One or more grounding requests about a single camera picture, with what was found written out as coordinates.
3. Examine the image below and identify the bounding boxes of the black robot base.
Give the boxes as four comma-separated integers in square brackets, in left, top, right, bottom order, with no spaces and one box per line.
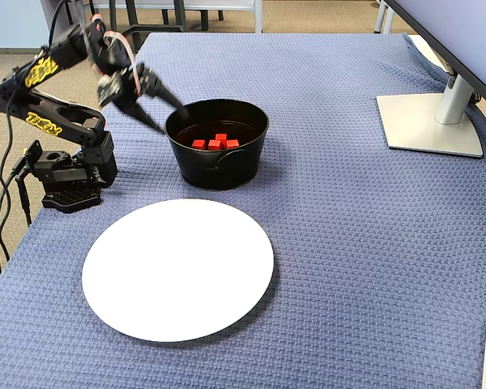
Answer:
[23,139,118,215]

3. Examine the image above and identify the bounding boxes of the black chair frame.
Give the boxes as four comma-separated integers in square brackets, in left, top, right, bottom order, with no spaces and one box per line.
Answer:
[160,6,224,32]

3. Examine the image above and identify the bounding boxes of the blue woven tablecloth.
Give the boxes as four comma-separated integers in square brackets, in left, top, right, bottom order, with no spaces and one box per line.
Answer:
[0,31,486,389]

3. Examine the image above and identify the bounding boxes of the white round plate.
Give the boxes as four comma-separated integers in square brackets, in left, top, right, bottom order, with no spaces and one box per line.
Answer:
[81,198,275,344]

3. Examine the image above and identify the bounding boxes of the white table legs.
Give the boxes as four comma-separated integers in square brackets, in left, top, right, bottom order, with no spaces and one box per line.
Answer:
[373,0,398,34]

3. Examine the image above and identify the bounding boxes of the black cable with plug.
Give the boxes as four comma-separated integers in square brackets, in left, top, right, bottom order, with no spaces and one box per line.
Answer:
[0,156,28,279]

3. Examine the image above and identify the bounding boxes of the black metal bucket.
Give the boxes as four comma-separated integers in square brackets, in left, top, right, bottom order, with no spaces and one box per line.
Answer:
[164,98,270,191]

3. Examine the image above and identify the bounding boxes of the small wrist camera circuit board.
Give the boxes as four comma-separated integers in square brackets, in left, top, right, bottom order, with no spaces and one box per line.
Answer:
[96,71,122,108]

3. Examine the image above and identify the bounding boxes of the grey metal table leg frame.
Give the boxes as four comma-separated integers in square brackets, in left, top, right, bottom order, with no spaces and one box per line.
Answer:
[107,0,187,56]

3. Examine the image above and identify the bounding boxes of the computer monitor screen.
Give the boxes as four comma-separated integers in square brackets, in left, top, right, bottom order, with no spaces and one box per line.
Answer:
[384,0,486,105]

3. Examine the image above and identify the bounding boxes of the silver monitor stand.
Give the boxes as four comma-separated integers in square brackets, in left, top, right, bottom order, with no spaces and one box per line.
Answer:
[376,60,486,159]

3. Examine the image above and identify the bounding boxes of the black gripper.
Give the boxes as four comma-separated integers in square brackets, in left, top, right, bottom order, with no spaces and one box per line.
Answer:
[112,64,188,135]

